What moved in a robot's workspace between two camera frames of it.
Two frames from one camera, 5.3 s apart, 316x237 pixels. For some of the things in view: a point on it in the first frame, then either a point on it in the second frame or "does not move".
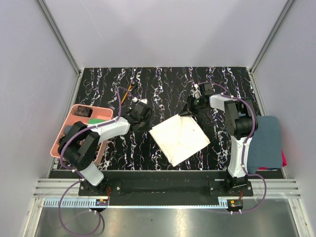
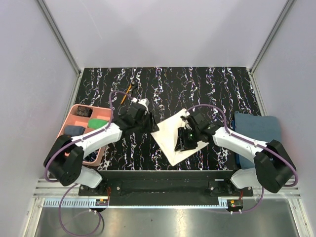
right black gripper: (188, 110) to (181, 143)
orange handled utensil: (126, 94) does not move
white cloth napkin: (179, 138) does not move
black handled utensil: (134, 84) does not move
